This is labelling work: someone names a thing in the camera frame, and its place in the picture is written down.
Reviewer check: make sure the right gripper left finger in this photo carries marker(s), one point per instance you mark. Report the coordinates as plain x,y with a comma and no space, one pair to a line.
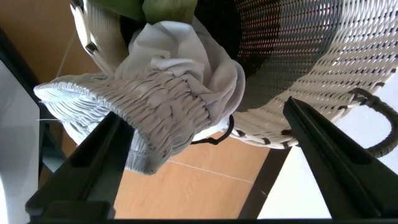
56,199

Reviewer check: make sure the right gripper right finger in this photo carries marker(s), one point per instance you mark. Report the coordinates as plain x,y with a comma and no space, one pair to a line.
357,193

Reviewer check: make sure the pale grey shorts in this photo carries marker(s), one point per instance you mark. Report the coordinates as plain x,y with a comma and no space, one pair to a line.
161,102

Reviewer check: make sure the white laundry basket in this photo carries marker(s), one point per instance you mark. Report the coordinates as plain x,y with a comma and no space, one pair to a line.
311,77

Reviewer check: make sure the green garment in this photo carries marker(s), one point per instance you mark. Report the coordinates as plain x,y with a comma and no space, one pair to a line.
164,9

